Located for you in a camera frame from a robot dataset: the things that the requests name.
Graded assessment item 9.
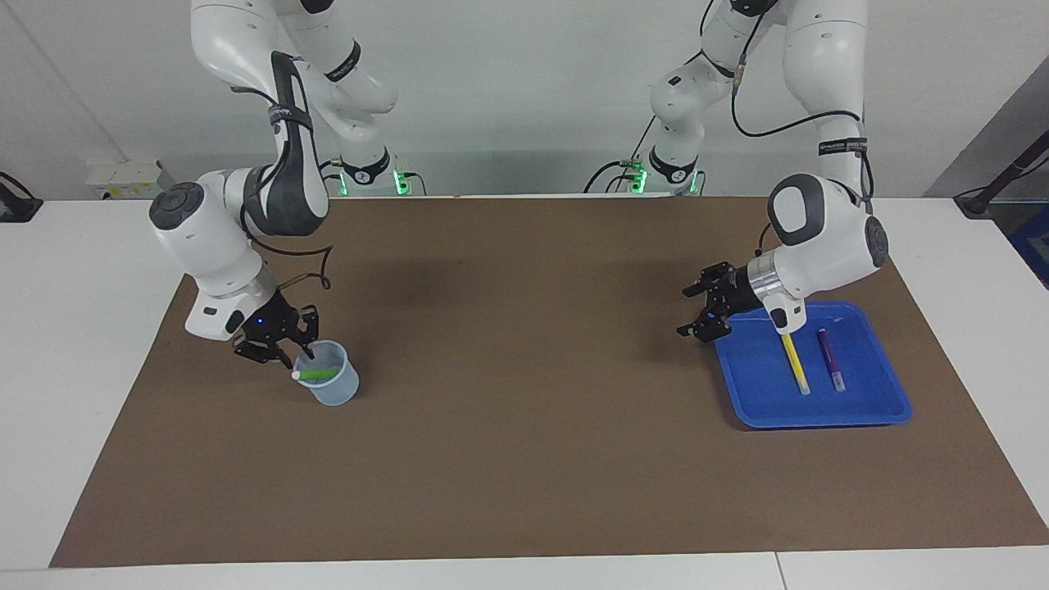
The clear plastic cup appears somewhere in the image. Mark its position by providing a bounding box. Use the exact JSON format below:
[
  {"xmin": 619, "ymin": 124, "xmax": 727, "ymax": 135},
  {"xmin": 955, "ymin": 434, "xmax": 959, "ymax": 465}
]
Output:
[{"xmin": 293, "ymin": 340, "xmax": 360, "ymax": 406}]

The white wall socket box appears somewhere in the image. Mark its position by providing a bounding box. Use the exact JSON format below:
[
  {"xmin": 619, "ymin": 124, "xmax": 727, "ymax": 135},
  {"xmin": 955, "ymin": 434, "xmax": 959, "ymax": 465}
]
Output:
[{"xmin": 86, "ymin": 158, "xmax": 177, "ymax": 200}]

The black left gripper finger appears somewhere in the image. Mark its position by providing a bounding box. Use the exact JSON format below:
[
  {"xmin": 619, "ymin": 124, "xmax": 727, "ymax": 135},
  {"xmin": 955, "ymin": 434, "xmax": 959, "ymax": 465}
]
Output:
[
  {"xmin": 677, "ymin": 311, "xmax": 733, "ymax": 343},
  {"xmin": 683, "ymin": 261, "xmax": 735, "ymax": 297}
]

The black stand with pole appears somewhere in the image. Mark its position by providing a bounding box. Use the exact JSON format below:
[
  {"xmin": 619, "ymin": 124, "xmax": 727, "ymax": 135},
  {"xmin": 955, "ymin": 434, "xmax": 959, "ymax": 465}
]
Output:
[{"xmin": 955, "ymin": 131, "xmax": 1049, "ymax": 220}]

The purple pen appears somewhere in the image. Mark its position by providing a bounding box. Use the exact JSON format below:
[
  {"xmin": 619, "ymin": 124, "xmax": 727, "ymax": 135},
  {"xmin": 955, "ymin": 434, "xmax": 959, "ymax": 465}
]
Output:
[{"xmin": 816, "ymin": 329, "xmax": 847, "ymax": 393}]

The blue plastic tray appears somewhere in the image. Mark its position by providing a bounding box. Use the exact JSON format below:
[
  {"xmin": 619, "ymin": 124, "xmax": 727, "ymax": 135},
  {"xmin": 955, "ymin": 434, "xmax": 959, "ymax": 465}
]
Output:
[{"xmin": 713, "ymin": 300, "xmax": 913, "ymax": 430}]

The blue object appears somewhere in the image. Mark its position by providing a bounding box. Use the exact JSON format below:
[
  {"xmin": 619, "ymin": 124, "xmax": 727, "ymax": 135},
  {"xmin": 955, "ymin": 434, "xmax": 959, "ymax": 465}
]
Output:
[{"xmin": 1006, "ymin": 205, "xmax": 1049, "ymax": 289}]

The black stand foot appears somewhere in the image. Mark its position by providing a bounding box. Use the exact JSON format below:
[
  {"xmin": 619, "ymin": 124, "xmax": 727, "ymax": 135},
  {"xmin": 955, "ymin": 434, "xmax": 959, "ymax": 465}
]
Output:
[{"xmin": 0, "ymin": 172, "xmax": 43, "ymax": 224}]

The black left base cable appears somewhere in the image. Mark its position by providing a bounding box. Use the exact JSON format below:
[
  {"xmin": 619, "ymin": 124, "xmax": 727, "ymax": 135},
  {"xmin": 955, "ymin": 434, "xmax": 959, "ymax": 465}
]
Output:
[{"xmin": 584, "ymin": 160, "xmax": 640, "ymax": 195}]

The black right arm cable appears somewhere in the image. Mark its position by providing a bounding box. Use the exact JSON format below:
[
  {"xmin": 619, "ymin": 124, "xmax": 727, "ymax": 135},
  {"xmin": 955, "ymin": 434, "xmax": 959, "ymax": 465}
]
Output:
[{"xmin": 234, "ymin": 86, "xmax": 335, "ymax": 296}]

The brown table mat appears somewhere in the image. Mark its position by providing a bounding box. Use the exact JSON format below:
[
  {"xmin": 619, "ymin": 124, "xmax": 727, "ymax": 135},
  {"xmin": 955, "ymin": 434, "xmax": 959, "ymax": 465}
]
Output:
[{"xmin": 49, "ymin": 195, "xmax": 1049, "ymax": 569}]

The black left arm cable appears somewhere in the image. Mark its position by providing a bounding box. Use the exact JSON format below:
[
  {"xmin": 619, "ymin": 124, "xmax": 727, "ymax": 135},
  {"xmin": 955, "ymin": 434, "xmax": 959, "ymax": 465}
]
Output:
[{"xmin": 701, "ymin": 0, "xmax": 874, "ymax": 255}]

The yellow pen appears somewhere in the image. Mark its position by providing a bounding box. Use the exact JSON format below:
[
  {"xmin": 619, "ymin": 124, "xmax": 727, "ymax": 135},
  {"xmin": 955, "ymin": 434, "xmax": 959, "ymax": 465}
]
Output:
[{"xmin": 780, "ymin": 332, "xmax": 812, "ymax": 396}]

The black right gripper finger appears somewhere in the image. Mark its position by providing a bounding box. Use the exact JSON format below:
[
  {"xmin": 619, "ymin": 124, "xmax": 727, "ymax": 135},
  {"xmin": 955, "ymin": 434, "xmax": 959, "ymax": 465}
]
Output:
[
  {"xmin": 297, "ymin": 306, "xmax": 320, "ymax": 361},
  {"xmin": 234, "ymin": 336, "xmax": 294, "ymax": 371}
]

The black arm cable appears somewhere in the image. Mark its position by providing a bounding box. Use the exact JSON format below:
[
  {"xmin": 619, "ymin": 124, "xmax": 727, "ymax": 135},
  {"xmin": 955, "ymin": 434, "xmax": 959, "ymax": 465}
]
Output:
[
  {"xmin": 701, "ymin": 0, "xmax": 874, "ymax": 255},
  {"xmin": 234, "ymin": 86, "xmax": 335, "ymax": 296}
]

